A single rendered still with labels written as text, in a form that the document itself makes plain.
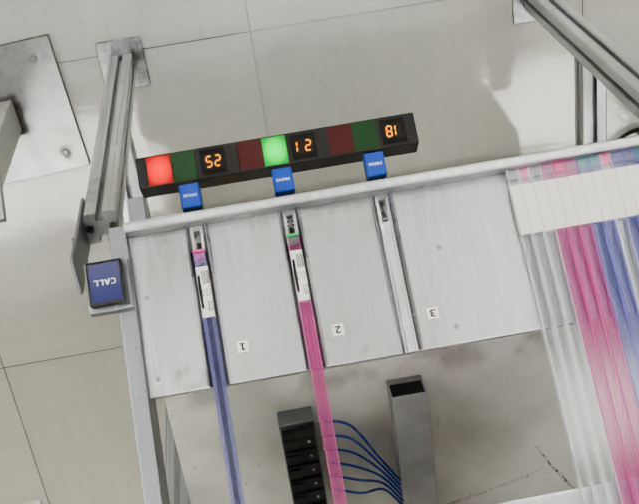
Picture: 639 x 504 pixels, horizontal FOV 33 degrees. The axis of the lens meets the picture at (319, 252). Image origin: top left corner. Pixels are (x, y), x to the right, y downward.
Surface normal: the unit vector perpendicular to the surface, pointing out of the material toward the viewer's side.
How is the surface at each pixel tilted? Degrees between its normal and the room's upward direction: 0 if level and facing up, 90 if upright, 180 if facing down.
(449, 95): 0
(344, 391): 0
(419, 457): 0
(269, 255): 44
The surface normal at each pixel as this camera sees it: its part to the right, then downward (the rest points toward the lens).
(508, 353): 0.12, 0.47
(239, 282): 0.00, -0.25
